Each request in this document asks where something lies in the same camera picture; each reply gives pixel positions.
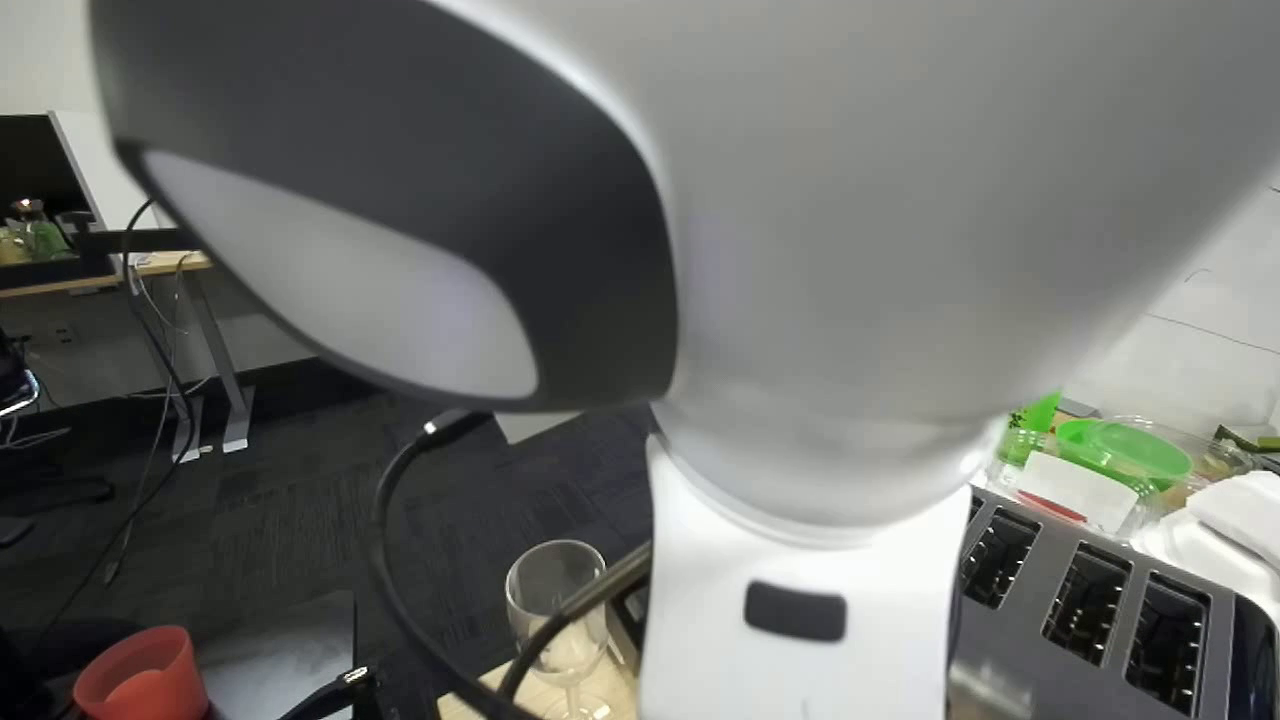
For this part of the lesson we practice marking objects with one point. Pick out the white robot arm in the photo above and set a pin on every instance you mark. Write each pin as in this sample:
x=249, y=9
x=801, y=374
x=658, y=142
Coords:
x=826, y=246

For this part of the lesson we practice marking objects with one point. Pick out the black four-slot toaster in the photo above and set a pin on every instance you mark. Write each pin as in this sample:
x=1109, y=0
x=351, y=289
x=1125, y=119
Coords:
x=1065, y=625

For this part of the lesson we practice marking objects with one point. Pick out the clear wine glass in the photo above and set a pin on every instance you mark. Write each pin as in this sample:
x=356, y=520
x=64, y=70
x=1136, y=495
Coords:
x=534, y=591

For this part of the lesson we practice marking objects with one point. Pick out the red cup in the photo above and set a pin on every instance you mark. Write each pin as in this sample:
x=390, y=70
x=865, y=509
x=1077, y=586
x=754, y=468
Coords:
x=148, y=674

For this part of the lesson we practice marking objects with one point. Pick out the white styrofoam container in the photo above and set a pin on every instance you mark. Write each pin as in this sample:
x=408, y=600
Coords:
x=1241, y=514

